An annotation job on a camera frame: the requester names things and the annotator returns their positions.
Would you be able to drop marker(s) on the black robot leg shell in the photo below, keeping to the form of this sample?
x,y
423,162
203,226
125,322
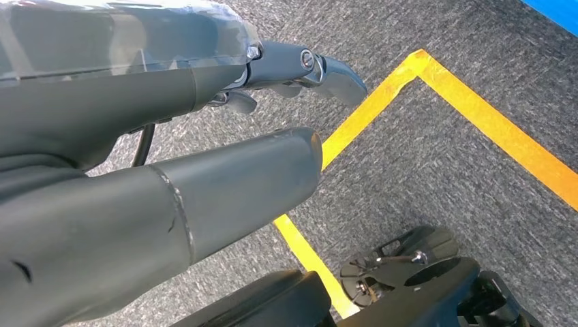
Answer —
x,y
271,302

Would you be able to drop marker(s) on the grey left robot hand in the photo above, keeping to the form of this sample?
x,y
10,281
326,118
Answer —
x,y
113,225

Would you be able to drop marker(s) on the black robot foot mechanism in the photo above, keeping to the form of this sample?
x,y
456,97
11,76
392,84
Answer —
x,y
429,293

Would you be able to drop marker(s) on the yellow tape square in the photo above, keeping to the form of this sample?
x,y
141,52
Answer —
x,y
496,126

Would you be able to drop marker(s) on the blue metal shelf rack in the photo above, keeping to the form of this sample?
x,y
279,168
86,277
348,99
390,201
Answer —
x,y
560,11

